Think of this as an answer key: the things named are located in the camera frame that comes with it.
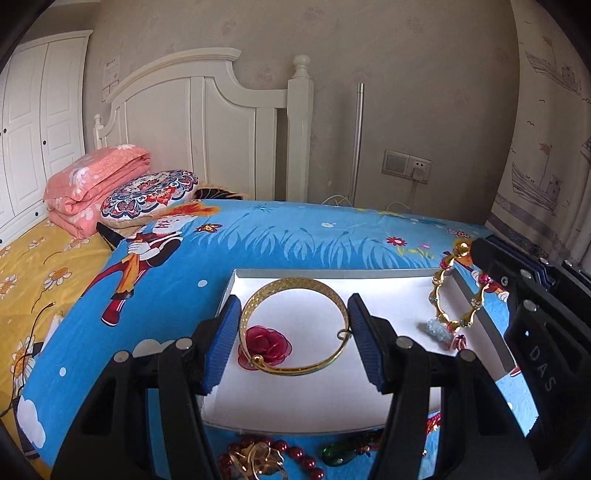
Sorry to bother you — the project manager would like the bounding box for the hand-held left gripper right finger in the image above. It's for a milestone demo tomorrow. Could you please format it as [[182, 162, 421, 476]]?
[[346, 293, 541, 480]]

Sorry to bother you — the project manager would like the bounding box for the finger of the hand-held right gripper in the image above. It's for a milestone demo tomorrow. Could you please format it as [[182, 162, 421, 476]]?
[[470, 237, 550, 301], [487, 234, 591, 289]]

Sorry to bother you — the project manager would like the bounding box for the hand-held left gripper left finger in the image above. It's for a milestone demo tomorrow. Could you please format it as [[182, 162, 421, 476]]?
[[51, 295, 243, 480]]

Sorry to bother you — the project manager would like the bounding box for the gold bamboo-shaped gem bracelet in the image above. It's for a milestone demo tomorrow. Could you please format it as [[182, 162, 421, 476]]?
[[431, 240, 492, 330]]

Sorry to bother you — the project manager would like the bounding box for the white shallow cardboard box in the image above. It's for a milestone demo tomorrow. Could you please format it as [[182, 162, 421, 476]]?
[[201, 268, 518, 437]]

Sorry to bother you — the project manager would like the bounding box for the wide gold bangle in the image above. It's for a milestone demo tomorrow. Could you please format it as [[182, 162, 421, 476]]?
[[240, 277, 354, 374]]

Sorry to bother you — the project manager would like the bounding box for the red string bracelet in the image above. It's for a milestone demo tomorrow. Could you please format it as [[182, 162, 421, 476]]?
[[422, 413, 444, 457]]

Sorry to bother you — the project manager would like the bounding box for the green pendant with dark cord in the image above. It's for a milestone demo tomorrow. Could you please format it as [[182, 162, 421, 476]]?
[[322, 429, 389, 467]]

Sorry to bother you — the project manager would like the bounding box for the gold flower ring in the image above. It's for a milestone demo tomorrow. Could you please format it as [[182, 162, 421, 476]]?
[[228, 443, 289, 480]]

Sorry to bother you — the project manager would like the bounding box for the dark red bead bracelet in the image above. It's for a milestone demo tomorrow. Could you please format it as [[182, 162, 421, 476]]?
[[219, 438, 326, 480]]

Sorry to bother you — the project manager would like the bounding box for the pale blue crystal piece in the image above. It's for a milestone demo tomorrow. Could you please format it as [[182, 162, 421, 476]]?
[[418, 318, 455, 347]]

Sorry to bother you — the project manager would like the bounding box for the blue cartoon printed blanket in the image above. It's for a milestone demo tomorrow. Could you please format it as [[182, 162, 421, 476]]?
[[16, 198, 591, 480]]

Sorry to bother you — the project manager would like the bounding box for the ship printed curtain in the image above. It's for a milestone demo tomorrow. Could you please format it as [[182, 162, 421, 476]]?
[[482, 0, 591, 278]]

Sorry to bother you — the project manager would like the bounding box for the dark fringed cushion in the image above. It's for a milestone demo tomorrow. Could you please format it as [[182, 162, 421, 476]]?
[[194, 185, 243, 201]]

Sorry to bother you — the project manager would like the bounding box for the black flat object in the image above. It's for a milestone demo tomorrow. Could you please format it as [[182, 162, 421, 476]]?
[[95, 222, 125, 245]]

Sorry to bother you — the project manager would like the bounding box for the mandala patterned pillow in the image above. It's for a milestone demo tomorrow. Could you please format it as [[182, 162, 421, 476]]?
[[99, 170, 200, 227]]

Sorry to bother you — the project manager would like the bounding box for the silver metal pole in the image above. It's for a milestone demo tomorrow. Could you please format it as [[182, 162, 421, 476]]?
[[348, 83, 366, 206]]

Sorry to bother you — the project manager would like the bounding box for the yellow daisy bed sheet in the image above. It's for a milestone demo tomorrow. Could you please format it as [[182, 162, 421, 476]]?
[[0, 217, 116, 480]]

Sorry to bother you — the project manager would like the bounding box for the folded pink floral quilt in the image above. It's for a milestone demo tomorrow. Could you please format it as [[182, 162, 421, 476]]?
[[43, 144, 153, 240]]

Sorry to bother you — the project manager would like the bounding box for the white wooden headboard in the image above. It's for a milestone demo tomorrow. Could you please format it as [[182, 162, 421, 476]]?
[[92, 48, 315, 204]]

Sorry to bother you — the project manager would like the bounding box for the white wardrobe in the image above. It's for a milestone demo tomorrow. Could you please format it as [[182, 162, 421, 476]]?
[[0, 30, 93, 245]]

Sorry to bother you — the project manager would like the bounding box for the white charger cable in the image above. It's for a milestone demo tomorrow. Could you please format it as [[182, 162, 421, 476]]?
[[321, 180, 419, 210]]

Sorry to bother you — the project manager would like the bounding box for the grey wall switch socket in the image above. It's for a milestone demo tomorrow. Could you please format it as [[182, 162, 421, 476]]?
[[381, 148, 432, 183]]

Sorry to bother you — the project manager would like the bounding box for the thin black cable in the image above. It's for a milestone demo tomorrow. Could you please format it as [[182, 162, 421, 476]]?
[[0, 302, 58, 416]]

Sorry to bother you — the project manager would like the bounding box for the paper note on wall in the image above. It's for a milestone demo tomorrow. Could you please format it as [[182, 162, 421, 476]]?
[[102, 54, 122, 103]]

